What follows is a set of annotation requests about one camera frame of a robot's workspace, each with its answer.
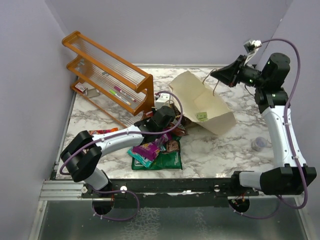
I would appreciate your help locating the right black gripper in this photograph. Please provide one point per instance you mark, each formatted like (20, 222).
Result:
(228, 75)

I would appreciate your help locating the purple snack bag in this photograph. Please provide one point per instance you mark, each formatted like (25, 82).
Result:
(151, 150)

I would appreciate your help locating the brown sea salt bag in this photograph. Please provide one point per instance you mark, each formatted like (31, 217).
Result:
(186, 122)

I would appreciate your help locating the teal snack bag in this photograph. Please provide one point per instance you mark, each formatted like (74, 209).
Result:
(139, 162)

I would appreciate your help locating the beige paper bag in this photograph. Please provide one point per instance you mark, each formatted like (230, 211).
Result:
(196, 96)

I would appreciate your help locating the green chips bag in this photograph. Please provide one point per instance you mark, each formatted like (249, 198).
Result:
(170, 160)

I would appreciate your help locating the light green small packet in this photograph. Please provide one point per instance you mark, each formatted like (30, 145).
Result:
(202, 116)

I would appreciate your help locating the orange red snack bag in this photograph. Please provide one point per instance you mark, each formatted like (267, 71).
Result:
(103, 131)

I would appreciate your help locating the red chips bag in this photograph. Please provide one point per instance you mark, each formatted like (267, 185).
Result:
(179, 131)

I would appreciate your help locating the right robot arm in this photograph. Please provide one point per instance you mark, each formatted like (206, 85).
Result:
(291, 172)

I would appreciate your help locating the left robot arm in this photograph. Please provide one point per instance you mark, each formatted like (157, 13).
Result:
(81, 156)

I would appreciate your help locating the pink marker pen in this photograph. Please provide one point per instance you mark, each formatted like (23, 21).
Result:
(125, 94)

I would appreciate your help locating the green marker pen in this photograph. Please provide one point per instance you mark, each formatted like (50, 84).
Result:
(119, 97)

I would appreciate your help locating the small clear purple cup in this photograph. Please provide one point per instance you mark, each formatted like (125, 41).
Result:
(259, 143)

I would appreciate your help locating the orange wooden shelf rack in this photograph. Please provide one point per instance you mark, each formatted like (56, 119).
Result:
(96, 67)

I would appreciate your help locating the red white small box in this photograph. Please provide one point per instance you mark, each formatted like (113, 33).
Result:
(80, 87)

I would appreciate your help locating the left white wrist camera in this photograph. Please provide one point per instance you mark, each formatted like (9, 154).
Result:
(162, 99)

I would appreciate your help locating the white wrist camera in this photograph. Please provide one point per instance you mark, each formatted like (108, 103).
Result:
(162, 99)
(251, 46)

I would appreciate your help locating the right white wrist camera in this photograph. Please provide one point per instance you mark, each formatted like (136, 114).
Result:
(251, 46)

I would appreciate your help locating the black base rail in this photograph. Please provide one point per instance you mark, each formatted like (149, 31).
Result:
(166, 193)

